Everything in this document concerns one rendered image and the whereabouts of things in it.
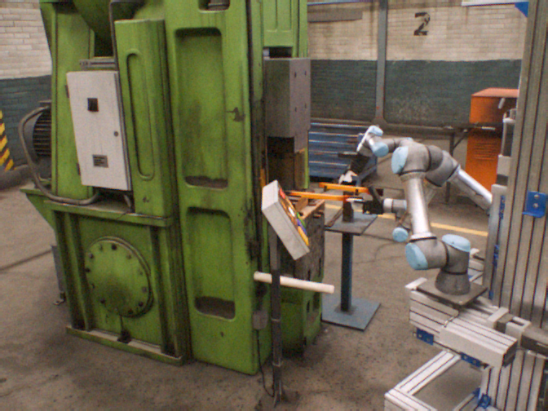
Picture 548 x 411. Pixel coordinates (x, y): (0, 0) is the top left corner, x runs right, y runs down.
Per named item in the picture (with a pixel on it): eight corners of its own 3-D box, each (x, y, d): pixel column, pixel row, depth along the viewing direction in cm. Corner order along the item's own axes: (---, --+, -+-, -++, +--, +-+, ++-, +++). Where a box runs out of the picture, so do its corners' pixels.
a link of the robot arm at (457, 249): (474, 271, 208) (477, 240, 204) (444, 274, 206) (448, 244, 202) (459, 259, 219) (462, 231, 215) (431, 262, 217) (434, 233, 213)
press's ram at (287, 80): (315, 126, 297) (315, 57, 284) (290, 138, 263) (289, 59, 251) (253, 123, 313) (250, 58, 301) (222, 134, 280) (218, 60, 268)
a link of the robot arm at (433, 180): (458, 167, 235) (405, 248, 255) (457, 162, 245) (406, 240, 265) (436, 156, 236) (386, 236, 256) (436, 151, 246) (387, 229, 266)
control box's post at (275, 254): (283, 399, 269) (279, 213, 235) (280, 404, 265) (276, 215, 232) (277, 398, 270) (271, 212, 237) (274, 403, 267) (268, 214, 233)
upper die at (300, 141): (307, 146, 288) (307, 130, 285) (294, 153, 271) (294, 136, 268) (243, 142, 305) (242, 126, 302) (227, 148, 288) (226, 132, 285)
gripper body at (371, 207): (360, 214, 274) (382, 216, 269) (361, 199, 272) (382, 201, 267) (364, 209, 281) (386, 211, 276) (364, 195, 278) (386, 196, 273)
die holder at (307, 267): (324, 264, 323) (325, 198, 309) (303, 289, 290) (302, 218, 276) (248, 251, 345) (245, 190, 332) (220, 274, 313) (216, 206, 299)
